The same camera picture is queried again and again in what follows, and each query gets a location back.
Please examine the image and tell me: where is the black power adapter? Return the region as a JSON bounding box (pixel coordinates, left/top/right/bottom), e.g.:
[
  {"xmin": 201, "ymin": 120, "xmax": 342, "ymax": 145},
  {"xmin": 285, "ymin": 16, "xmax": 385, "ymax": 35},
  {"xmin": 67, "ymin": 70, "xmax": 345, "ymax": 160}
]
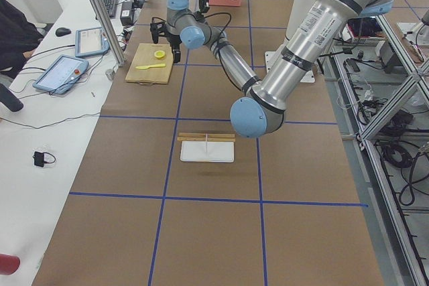
[{"xmin": 120, "ymin": 1, "xmax": 134, "ymax": 26}]

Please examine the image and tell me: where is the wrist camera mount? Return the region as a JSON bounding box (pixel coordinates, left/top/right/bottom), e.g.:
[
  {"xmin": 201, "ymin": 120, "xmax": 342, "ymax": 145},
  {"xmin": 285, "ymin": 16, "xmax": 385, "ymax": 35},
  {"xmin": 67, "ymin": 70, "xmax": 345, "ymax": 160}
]
[{"xmin": 150, "ymin": 17, "xmax": 167, "ymax": 44}]

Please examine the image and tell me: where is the upper blue teach pendant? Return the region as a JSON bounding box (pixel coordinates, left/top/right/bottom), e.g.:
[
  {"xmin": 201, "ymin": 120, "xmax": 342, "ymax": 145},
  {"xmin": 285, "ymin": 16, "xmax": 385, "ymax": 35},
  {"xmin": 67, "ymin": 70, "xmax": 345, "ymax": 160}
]
[{"xmin": 74, "ymin": 27, "xmax": 109, "ymax": 58}]

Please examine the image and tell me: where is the wooden cutting board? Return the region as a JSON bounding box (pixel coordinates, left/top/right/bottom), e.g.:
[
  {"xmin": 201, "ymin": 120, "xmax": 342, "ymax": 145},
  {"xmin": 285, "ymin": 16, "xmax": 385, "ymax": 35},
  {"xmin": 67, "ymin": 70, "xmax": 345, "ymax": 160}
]
[{"xmin": 125, "ymin": 43, "xmax": 174, "ymax": 84}]

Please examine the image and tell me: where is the black computer mouse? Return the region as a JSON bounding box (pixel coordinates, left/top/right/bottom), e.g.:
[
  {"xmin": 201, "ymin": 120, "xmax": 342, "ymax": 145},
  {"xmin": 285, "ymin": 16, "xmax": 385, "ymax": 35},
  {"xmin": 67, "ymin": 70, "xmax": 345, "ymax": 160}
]
[{"xmin": 55, "ymin": 27, "xmax": 72, "ymax": 37}]

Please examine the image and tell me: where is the yellow lemon slice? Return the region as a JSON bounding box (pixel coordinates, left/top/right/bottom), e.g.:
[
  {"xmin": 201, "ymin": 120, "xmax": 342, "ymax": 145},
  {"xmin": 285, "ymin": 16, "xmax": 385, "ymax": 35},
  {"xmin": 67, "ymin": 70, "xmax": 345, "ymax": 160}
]
[{"xmin": 154, "ymin": 50, "xmax": 166, "ymax": 60}]

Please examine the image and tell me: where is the wooden rack bar near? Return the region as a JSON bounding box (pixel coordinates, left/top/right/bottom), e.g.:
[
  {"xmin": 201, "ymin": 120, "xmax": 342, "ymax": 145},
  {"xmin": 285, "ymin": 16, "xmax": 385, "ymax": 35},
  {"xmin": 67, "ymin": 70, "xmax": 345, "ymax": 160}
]
[{"xmin": 177, "ymin": 137, "xmax": 236, "ymax": 143}]

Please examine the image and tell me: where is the small black clip device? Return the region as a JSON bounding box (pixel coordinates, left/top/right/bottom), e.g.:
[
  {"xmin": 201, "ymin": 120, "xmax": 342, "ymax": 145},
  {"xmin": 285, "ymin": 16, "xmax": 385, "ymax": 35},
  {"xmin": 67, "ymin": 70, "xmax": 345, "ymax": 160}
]
[{"xmin": 33, "ymin": 151, "xmax": 56, "ymax": 167}]

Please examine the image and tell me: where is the aluminium frame post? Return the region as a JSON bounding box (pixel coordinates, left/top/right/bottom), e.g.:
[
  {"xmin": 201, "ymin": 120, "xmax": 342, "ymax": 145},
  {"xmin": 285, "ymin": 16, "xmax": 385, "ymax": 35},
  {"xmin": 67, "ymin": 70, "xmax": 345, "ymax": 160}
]
[{"xmin": 89, "ymin": 0, "xmax": 125, "ymax": 67}]

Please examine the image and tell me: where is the yellow plastic knife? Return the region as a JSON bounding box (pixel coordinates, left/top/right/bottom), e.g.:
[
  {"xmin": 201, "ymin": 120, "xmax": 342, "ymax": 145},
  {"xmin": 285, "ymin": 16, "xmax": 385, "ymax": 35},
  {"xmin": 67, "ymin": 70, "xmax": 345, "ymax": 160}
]
[{"xmin": 135, "ymin": 63, "xmax": 166, "ymax": 70}]

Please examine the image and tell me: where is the lower blue teach pendant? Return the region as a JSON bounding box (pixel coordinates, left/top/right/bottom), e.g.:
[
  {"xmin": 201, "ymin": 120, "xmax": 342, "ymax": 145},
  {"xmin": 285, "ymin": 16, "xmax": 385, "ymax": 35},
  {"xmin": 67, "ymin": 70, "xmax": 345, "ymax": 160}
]
[{"xmin": 33, "ymin": 55, "xmax": 89, "ymax": 94}]

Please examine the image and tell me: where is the red cylinder bottle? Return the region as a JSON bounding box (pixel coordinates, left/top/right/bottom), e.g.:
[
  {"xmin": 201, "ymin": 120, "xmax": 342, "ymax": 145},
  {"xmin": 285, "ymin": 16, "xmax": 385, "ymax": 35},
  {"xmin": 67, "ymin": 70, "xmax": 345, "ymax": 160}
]
[{"xmin": 0, "ymin": 253, "xmax": 21, "ymax": 275}]

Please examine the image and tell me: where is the white rectangular tray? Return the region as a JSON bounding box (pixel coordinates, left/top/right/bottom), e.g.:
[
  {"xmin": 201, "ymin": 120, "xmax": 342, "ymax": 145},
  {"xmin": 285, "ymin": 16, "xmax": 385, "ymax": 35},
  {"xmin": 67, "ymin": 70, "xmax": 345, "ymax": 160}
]
[{"xmin": 180, "ymin": 141, "xmax": 235, "ymax": 163}]

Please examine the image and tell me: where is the blue teach pendant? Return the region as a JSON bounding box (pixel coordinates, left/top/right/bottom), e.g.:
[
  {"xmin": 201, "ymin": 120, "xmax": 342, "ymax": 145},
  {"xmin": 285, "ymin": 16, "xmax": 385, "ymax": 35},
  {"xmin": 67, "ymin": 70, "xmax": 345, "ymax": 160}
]
[
  {"xmin": 74, "ymin": 27, "xmax": 109, "ymax": 58},
  {"xmin": 33, "ymin": 55, "xmax": 89, "ymax": 94}
]

